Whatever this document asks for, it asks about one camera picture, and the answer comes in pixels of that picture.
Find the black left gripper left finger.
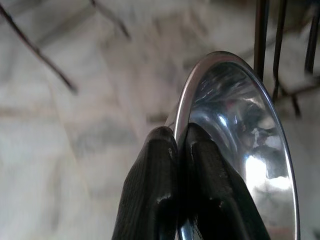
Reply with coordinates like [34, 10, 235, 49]
[111, 126, 180, 240]

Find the shiny steel plate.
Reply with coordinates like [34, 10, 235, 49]
[164, 51, 301, 240]

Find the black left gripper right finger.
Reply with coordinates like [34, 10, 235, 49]
[177, 122, 272, 240]

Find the dark metal chair leg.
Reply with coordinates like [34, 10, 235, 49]
[254, 0, 270, 77]
[304, 0, 320, 75]
[272, 0, 288, 100]

